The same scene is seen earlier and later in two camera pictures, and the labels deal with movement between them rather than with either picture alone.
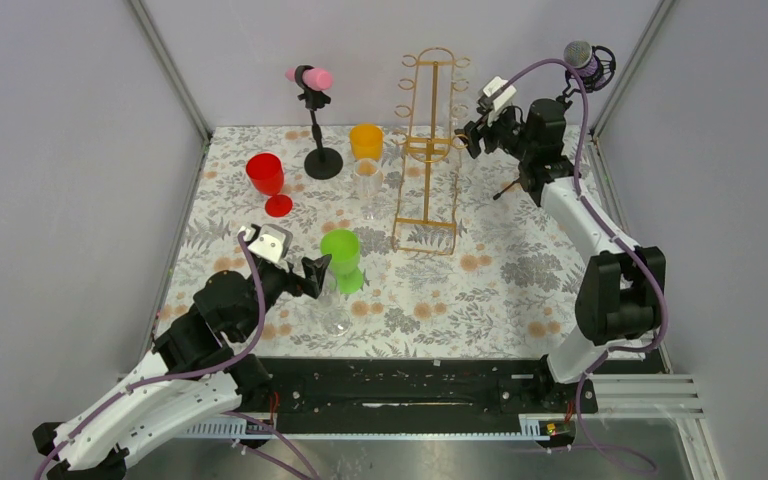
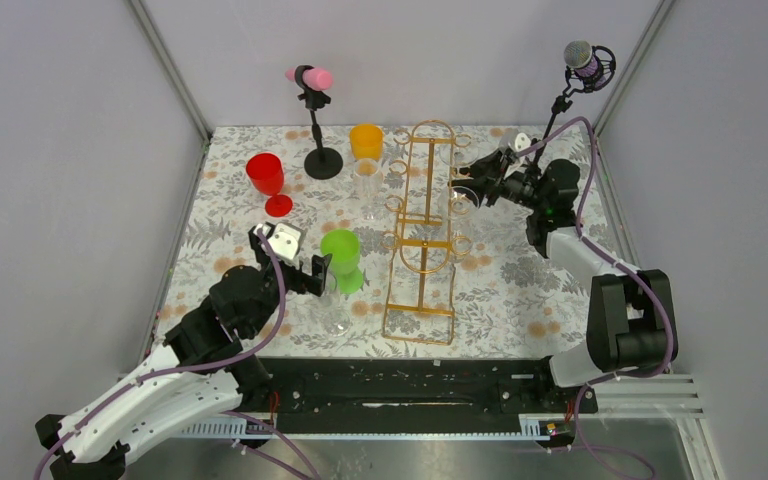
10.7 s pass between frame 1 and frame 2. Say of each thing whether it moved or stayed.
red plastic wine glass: stayed
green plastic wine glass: stayed
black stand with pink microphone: stayed
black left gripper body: stayed
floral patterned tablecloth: stayed
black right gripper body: moved
